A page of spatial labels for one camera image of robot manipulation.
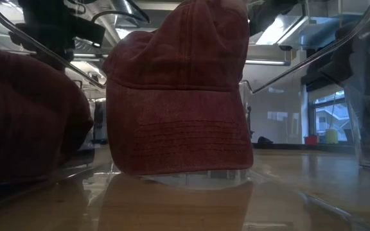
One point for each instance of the red baseball cap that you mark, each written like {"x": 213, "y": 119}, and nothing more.
{"x": 178, "y": 106}

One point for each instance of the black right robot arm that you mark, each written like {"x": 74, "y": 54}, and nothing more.
{"x": 342, "y": 61}

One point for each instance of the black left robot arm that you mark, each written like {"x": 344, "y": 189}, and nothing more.
{"x": 50, "y": 29}

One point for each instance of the long ceiling lamp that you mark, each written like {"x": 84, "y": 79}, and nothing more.
{"x": 265, "y": 62}

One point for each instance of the window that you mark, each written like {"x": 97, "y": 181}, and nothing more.
{"x": 331, "y": 112}

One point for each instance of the small red container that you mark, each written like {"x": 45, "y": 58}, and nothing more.
{"x": 310, "y": 140}

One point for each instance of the yellow-green cup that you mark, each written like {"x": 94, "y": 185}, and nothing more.
{"x": 331, "y": 136}

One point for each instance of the dark red cap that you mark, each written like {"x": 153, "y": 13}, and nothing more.
{"x": 27, "y": 118}

